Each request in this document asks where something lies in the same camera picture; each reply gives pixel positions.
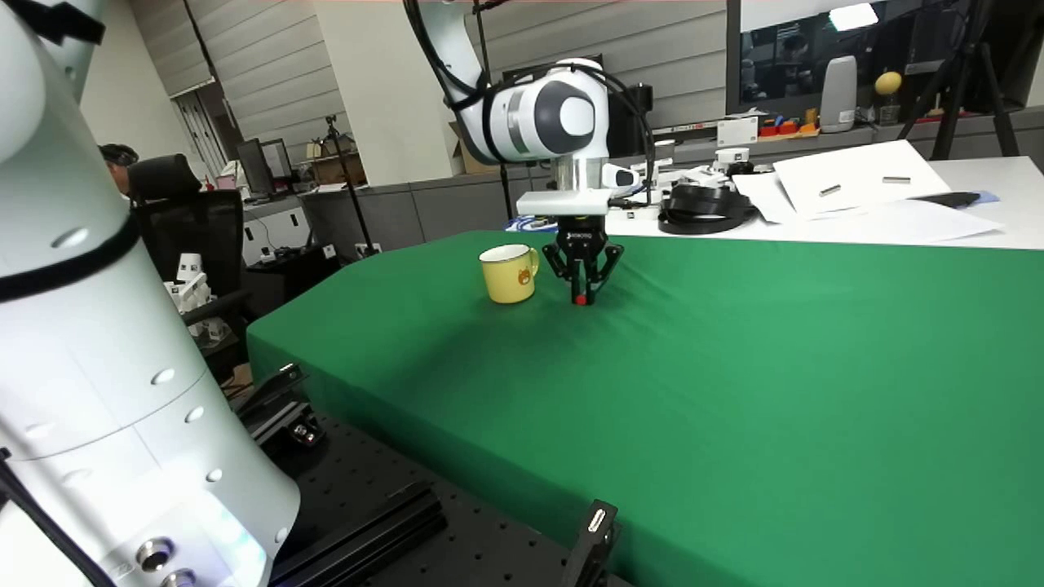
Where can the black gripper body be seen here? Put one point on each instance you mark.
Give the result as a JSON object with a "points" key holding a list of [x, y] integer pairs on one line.
{"points": [[581, 237]]}

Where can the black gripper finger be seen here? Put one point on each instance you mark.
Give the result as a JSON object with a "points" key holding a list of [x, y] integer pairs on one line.
{"points": [[560, 262], [605, 269]]}

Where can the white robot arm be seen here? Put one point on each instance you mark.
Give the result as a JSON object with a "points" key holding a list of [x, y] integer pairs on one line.
{"points": [[121, 461]]}

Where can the yellow mug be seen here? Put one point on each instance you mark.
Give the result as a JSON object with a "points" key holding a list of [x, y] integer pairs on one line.
{"points": [[511, 272]]}

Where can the black tripod stand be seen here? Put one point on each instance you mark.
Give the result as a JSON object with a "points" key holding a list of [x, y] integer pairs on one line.
{"points": [[371, 248]]}

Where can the green table cloth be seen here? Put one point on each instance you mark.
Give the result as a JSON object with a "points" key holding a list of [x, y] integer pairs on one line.
{"points": [[758, 413]]}

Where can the white paper sheets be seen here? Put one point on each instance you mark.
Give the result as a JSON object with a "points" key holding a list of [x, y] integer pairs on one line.
{"points": [[858, 194]]}

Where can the white speaker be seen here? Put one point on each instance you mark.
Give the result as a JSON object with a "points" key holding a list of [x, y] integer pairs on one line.
{"points": [[839, 95]]}

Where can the yellow ball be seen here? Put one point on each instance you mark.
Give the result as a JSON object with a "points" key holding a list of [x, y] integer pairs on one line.
{"points": [[887, 83]]}

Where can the black office chair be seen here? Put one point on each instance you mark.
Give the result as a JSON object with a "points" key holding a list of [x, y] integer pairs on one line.
{"points": [[195, 237]]}

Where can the seated person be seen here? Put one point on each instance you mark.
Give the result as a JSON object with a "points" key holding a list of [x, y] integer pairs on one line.
{"points": [[118, 165]]}

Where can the black camera clamp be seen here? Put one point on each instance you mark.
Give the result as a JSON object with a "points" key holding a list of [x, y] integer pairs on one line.
{"points": [[587, 561]]}

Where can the black mounting rail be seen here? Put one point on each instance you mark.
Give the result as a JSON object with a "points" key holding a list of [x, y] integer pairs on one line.
{"points": [[363, 548]]}

